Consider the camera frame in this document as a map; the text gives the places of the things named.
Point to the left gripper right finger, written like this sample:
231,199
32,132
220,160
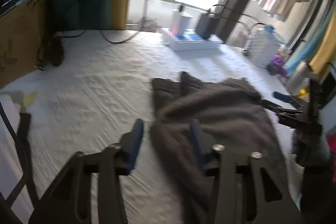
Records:
245,188

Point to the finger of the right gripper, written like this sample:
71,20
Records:
296,110

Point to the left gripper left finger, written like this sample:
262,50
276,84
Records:
68,198

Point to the dark grey leopard garment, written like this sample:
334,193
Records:
229,111

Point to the grey thermos bottle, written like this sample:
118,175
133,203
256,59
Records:
300,78

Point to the white perforated basket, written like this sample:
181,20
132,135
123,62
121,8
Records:
263,43

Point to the black charger adapter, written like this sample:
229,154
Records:
206,25

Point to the white power strip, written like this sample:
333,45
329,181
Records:
189,41

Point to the white textured bedspread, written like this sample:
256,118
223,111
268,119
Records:
98,92

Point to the white charger adapter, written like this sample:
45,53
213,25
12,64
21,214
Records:
180,21

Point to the brown cardboard box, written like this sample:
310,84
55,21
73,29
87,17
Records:
22,30

